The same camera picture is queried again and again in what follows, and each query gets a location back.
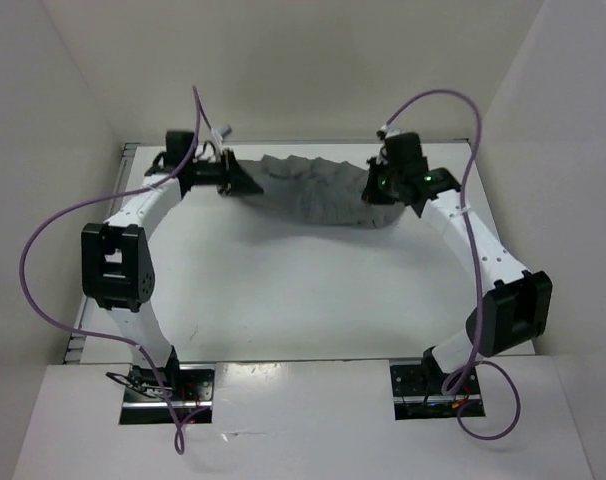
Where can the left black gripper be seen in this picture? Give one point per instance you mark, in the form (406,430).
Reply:
(233,180)

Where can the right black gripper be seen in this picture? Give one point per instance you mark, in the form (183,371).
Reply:
(371,193)

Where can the grey pleated skirt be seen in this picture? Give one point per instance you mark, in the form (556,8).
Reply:
(317,192)

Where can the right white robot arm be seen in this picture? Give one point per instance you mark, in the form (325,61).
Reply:
(512,302)

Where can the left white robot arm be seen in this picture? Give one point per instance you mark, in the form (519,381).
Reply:
(117,267)

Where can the aluminium table frame rail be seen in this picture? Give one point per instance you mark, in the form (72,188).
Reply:
(76,341)

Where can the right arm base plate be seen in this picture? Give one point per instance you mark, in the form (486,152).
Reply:
(415,399)

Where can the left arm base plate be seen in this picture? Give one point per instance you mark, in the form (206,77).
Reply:
(143,402)

